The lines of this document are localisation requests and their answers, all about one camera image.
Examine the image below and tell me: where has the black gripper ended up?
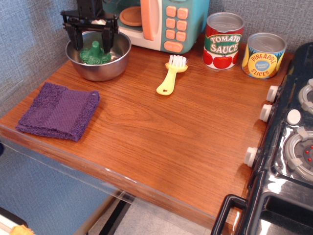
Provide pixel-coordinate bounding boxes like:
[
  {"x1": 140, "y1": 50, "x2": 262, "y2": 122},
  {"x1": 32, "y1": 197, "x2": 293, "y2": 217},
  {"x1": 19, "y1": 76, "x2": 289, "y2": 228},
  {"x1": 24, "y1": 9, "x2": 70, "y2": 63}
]
[{"x1": 61, "y1": 6, "x2": 119, "y2": 53}]

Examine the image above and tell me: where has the green toy broccoli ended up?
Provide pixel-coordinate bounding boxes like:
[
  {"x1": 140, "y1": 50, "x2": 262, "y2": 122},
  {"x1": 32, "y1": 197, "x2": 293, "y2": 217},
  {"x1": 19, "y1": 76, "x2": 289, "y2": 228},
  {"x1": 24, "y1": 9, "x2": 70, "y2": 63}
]
[{"x1": 80, "y1": 41, "x2": 112, "y2": 65}]

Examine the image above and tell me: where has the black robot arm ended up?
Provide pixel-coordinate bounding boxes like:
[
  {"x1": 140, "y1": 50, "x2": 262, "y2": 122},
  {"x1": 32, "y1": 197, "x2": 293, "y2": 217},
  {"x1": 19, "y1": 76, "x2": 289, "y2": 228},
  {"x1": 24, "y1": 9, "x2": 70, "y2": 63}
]
[{"x1": 61, "y1": 0, "x2": 119, "y2": 53}]

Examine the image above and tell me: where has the steel bowl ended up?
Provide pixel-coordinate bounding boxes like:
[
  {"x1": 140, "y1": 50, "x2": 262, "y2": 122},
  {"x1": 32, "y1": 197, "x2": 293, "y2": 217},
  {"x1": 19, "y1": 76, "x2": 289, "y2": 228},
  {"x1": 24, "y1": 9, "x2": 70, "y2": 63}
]
[{"x1": 65, "y1": 33, "x2": 132, "y2": 82}]

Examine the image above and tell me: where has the orange microwave plate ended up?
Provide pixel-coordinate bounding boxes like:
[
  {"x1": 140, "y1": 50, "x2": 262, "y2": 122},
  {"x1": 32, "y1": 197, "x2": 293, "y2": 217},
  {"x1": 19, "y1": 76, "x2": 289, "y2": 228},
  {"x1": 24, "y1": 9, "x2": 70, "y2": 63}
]
[{"x1": 119, "y1": 6, "x2": 142, "y2": 26}]

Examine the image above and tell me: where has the teal toy microwave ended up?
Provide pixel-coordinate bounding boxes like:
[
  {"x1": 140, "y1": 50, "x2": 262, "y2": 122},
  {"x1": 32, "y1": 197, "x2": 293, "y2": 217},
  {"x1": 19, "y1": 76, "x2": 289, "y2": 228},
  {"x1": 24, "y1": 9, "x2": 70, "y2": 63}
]
[{"x1": 103, "y1": 0, "x2": 210, "y2": 54}]

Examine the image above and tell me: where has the purple folded cloth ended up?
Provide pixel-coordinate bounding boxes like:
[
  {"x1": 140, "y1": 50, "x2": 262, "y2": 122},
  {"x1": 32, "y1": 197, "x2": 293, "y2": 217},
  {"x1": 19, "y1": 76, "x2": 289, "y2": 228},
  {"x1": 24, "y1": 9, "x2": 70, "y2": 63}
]
[{"x1": 16, "y1": 82, "x2": 100, "y2": 141}]

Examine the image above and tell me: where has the yellow toy brush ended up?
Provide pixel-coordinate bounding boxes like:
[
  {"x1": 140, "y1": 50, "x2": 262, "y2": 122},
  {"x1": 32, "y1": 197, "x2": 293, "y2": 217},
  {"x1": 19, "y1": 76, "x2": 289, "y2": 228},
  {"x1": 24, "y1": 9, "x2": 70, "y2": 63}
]
[{"x1": 156, "y1": 55, "x2": 188, "y2": 95}]

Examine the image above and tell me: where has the tomato sauce can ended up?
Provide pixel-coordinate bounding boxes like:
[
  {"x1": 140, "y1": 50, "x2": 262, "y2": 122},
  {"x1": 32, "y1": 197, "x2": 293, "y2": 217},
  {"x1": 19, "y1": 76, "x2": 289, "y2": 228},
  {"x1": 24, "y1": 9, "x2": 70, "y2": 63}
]
[{"x1": 202, "y1": 12, "x2": 245, "y2": 70}]

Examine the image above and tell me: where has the pineapple slices can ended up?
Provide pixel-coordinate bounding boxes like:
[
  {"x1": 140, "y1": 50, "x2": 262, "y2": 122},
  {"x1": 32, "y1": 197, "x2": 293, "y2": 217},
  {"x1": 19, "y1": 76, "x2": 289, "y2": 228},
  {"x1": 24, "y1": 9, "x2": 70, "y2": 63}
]
[{"x1": 242, "y1": 32, "x2": 287, "y2": 79}]

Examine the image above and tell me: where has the grey stove knob far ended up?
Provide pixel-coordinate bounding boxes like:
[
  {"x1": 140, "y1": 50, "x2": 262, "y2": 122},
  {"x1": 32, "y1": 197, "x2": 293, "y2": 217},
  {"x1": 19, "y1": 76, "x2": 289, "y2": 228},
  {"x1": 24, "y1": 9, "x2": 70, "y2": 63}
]
[{"x1": 266, "y1": 86, "x2": 279, "y2": 103}]

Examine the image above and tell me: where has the grey stove knob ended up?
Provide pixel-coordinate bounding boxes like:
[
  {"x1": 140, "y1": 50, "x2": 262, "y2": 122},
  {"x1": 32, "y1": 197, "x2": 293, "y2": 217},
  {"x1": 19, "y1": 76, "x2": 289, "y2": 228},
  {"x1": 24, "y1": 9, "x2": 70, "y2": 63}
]
[
  {"x1": 259, "y1": 104, "x2": 272, "y2": 122},
  {"x1": 266, "y1": 86, "x2": 279, "y2": 103},
  {"x1": 244, "y1": 147, "x2": 258, "y2": 167}
]

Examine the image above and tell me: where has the grey stove knob middle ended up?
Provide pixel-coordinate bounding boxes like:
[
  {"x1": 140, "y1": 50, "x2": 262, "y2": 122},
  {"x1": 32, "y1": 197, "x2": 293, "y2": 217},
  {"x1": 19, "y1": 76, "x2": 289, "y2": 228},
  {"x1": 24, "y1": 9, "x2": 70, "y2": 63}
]
[{"x1": 259, "y1": 104, "x2": 272, "y2": 122}]

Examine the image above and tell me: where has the grey stove knob near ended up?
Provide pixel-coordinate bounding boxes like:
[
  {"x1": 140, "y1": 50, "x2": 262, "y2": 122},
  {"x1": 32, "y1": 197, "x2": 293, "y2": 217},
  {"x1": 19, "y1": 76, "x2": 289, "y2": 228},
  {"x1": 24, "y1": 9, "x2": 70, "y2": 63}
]
[{"x1": 244, "y1": 147, "x2": 258, "y2": 167}]

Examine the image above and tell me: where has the orange object at corner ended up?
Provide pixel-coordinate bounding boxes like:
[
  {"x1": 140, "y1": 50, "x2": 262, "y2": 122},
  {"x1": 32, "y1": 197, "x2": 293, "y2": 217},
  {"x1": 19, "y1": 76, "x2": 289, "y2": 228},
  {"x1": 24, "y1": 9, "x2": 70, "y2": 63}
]
[{"x1": 9, "y1": 225, "x2": 34, "y2": 235}]

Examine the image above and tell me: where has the white round stove button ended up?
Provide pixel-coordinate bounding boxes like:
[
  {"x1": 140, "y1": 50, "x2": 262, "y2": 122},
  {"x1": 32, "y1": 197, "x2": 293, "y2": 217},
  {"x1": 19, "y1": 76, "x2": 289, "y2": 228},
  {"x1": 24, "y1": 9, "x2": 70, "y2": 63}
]
[{"x1": 286, "y1": 109, "x2": 301, "y2": 125}]

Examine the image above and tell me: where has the grey far stove burner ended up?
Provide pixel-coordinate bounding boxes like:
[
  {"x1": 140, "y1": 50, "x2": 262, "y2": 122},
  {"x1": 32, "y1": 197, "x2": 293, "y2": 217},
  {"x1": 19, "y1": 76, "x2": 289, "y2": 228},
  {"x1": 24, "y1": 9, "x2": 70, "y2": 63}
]
[{"x1": 298, "y1": 78, "x2": 313, "y2": 115}]

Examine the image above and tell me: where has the grey stove burner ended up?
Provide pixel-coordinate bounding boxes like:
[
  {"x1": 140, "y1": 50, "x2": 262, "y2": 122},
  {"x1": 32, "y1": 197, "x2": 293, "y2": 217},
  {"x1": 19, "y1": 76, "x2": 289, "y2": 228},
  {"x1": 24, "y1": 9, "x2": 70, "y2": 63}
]
[
  {"x1": 298, "y1": 78, "x2": 313, "y2": 115},
  {"x1": 284, "y1": 127, "x2": 313, "y2": 182}
]

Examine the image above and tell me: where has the grey near stove burner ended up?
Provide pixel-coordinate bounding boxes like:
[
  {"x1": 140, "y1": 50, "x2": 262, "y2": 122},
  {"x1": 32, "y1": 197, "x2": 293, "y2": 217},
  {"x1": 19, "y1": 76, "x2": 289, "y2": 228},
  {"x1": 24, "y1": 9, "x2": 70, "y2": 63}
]
[{"x1": 284, "y1": 127, "x2": 313, "y2": 182}]

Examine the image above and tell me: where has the black toy stove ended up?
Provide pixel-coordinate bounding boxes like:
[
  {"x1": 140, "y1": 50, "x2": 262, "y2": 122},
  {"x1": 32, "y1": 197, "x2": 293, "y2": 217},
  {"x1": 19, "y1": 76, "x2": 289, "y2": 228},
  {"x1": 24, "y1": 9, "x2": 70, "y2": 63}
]
[{"x1": 210, "y1": 42, "x2": 313, "y2": 235}]

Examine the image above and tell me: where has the black stove oven handle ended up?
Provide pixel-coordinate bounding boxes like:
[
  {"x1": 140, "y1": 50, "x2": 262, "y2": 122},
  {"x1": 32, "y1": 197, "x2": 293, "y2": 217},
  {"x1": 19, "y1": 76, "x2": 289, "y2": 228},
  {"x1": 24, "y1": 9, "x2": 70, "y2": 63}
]
[{"x1": 211, "y1": 194, "x2": 248, "y2": 235}]

